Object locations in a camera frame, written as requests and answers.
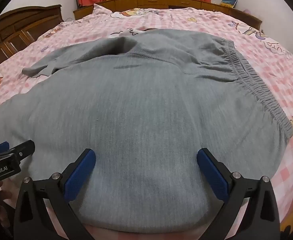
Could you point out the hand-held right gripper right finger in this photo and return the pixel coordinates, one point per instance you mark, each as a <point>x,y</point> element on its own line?
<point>212,177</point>

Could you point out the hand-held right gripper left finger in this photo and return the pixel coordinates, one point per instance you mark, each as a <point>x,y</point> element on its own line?
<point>80,177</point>

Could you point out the gray pants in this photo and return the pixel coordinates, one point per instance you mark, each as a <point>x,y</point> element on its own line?
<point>141,105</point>

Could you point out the person's left hand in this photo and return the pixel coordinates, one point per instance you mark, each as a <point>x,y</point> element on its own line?
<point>2,192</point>

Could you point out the pink checked printed blanket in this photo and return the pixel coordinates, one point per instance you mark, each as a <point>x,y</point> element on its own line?
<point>186,21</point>

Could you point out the blue book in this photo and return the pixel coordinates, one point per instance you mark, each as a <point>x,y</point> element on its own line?
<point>229,1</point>

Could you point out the wooden headboard with drawers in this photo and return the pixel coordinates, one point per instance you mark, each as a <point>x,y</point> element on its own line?
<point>149,3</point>

